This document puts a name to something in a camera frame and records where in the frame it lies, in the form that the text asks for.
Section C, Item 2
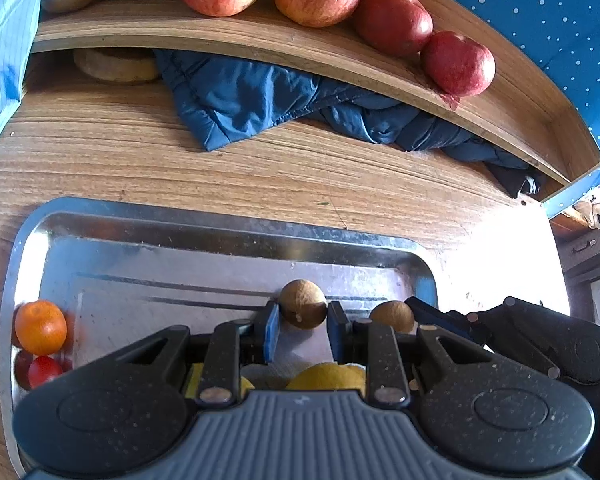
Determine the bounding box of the light blue coat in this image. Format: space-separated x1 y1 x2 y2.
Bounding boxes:
0 0 46 161

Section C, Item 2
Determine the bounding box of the small orange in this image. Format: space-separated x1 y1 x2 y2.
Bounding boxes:
15 300 68 356

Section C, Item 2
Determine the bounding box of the wooden shelf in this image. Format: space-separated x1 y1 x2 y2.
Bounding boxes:
30 0 600 186

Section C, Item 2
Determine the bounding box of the dark red apple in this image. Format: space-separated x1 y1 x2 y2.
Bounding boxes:
352 0 434 58
420 30 496 98

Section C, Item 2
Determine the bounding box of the brown longan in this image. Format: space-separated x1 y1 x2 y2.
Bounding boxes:
369 301 416 335
279 279 328 331

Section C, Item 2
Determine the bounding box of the yellow lemon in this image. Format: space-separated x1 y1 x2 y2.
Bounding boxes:
286 362 367 392

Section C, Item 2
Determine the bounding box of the metal tray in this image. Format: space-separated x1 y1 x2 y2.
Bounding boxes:
0 196 438 478

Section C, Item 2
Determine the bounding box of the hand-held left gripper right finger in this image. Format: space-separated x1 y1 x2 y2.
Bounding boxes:
327 301 511 408

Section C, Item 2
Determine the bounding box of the dark blue quilted jacket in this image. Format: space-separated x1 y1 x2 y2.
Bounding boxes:
152 49 548 198

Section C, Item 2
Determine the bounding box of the blue white dotted board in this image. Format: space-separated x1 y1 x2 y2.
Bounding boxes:
437 0 600 216

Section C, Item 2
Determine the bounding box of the brown suitcase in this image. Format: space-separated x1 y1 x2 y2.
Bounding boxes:
555 227 600 281

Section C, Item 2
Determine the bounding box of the crumpled cream cloth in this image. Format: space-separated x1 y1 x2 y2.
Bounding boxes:
574 190 600 226

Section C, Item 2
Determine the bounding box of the red cherry tomato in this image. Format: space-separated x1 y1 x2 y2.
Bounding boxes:
28 356 64 390

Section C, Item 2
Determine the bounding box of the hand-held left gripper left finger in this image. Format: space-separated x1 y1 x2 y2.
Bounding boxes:
100 302 283 406

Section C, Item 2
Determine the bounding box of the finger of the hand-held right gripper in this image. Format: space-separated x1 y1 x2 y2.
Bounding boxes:
405 296 491 356

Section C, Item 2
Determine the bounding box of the yellow spotted round fruit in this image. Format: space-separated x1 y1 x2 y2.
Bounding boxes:
182 364 257 397

